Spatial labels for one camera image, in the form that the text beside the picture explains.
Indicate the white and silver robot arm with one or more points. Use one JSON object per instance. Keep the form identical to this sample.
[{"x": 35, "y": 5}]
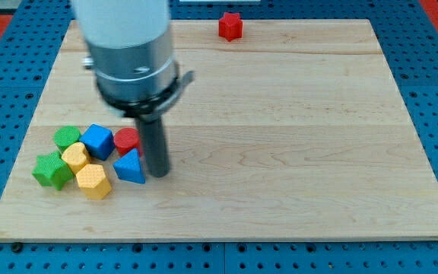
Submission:
[{"x": 131, "y": 53}]

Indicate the red star block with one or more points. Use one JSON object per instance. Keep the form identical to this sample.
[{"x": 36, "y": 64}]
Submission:
[{"x": 230, "y": 26}]

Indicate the green star block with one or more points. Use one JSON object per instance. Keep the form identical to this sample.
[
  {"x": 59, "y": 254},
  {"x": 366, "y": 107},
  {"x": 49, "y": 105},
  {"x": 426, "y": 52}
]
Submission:
[{"x": 51, "y": 170}]

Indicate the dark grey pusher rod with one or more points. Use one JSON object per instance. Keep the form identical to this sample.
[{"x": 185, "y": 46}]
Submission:
[{"x": 154, "y": 145}]

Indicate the light wooden board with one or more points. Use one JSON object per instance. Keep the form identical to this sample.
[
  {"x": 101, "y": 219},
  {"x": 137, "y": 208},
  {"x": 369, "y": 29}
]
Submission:
[{"x": 296, "y": 132}]

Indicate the red cylinder block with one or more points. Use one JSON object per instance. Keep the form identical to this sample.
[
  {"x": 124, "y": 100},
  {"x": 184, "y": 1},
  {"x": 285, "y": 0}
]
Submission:
[{"x": 127, "y": 139}]

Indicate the blue triangle block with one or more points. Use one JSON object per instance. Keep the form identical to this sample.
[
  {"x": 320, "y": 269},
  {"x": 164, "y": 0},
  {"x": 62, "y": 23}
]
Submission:
[{"x": 128, "y": 167}]

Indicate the blue cube block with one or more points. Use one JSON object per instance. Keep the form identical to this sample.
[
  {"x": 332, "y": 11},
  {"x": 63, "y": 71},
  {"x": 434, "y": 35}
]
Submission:
[{"x": 98, "y": 141}]

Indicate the yellow hexagon block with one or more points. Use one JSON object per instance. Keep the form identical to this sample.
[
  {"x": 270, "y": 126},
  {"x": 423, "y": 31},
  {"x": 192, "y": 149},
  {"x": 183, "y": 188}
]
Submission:
[{"x": 93, "y": 182}]

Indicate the yellow heart block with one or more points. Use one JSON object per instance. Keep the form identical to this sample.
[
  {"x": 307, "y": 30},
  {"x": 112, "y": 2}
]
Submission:
[{"x": 76, "y": 157}]

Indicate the green cylinder block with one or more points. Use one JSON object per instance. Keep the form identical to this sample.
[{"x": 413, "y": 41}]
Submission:
[{"x": 66, "y": 136}]

